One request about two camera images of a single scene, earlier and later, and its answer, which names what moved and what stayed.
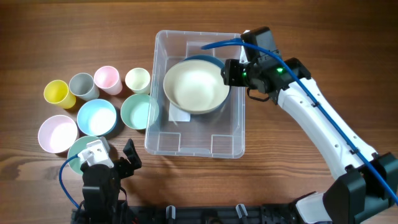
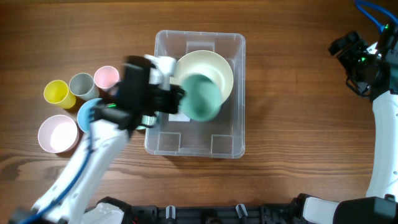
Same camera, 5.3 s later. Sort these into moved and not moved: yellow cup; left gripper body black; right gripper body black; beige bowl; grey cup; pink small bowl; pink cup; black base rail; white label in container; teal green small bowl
Moved: teal green small bowl; beige bowl; left gripper body black; right gripper body black
Not moved: yellow cup; pink small bowl; black base rail; white label in container; pink cup; grey cup
